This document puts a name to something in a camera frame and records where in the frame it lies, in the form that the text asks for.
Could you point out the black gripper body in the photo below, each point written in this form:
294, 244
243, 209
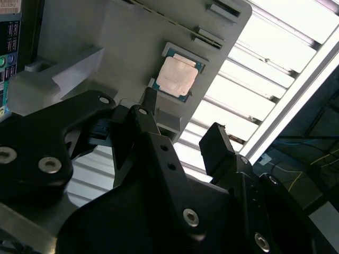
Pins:
127, 225

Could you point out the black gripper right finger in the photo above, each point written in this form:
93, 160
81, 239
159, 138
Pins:
217, 150

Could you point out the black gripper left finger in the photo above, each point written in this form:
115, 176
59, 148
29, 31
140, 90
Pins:
39, 137

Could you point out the silver CPU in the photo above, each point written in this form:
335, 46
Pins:
176, 75

